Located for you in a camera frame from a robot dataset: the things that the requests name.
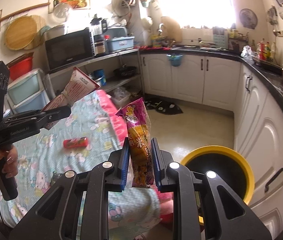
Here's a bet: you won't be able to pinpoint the red plastic basin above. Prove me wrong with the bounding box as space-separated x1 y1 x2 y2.
7 52 33 81

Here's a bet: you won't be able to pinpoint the yellow rimmed trash bin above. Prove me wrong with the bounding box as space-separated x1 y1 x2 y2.
181 145 255 220

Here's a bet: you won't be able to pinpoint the steel pots on shelf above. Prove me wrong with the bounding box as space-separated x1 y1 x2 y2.
88 69 106 87

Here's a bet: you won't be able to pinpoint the teal plastic drawer unit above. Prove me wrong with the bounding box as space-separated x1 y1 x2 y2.
6 68 54 114

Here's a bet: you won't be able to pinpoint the black frying pan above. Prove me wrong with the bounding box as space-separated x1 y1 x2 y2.
113 65 137 79

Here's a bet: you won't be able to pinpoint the blue hanging basket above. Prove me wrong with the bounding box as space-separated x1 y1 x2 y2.
167 54 183 67

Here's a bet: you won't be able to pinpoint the wall mounted small fan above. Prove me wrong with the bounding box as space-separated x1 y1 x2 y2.
239 8 258 29

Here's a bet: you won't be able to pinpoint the black microwave oven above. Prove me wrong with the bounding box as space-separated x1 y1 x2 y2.
43 28 95 72

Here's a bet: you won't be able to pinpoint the sauce bottles group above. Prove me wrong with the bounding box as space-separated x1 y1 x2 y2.
257 38 276 63

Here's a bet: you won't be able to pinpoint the fruit picture frame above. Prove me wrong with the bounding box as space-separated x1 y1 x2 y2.
48 0 90 14

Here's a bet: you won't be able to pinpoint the round bamboo tray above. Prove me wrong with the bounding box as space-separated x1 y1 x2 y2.
4 15 46 51

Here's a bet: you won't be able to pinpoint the hello kitty tablecloth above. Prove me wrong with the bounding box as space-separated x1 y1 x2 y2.
0 91 161 239

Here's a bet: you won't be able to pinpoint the black green snack packet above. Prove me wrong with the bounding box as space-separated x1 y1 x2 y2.
50 172 63 186

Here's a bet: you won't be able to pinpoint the black granite countertop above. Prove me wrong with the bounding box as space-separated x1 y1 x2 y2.
139 45 283 156

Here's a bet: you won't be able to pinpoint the black blender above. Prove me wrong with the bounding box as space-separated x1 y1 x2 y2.
90 14 108 56

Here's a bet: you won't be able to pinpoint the black floor mat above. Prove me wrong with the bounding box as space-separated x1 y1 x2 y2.
144 96 183 115

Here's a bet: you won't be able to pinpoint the pink yellow snack bag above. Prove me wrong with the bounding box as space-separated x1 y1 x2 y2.
116 98 154 188

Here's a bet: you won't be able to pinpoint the blue dish rack box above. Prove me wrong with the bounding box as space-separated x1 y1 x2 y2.
107 36 134 53

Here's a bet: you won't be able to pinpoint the red white paper box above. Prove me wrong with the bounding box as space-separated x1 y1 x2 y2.
42 67 100 130

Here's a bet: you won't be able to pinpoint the wooden cutting board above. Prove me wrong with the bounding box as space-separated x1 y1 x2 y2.
159 16 182 43

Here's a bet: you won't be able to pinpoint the red cylindrical candy tube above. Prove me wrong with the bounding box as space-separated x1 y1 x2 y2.
63 137 88 149

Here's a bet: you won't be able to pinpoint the metal shelf rack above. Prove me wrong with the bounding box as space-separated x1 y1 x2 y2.
46 48 145 98

